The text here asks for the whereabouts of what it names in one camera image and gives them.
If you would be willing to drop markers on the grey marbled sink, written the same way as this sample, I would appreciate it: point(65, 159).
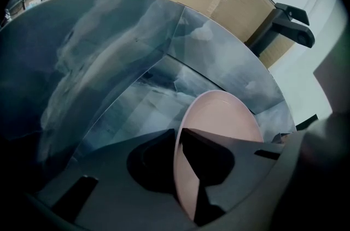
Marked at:
point(82, 60)

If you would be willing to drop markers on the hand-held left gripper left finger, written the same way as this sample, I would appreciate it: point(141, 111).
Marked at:
point(109, 183)

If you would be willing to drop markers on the black faucet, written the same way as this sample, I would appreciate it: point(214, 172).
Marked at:
point(290, 30)

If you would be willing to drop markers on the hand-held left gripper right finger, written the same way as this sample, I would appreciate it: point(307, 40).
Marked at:
point(246, 170)

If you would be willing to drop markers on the large pink plate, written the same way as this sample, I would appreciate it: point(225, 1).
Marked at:
point(218, 115)

